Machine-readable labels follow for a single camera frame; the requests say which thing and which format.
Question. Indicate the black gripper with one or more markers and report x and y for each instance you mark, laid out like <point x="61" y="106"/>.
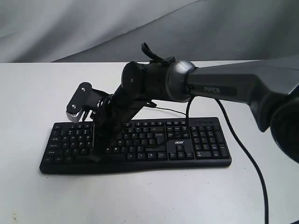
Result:
<point x="109" y="120"/>

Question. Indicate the black acer keyboard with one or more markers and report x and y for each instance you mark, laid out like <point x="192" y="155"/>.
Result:
<point x="144" y="144"/>

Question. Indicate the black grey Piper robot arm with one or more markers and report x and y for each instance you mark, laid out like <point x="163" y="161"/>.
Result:
<point x="269" y="87"/>

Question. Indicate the grey backdrop cloth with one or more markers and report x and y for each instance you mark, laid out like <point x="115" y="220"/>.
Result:
<point x="43" y="31"/>

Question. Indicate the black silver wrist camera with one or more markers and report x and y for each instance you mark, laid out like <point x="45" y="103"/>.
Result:
<point x="84" y="100"/>

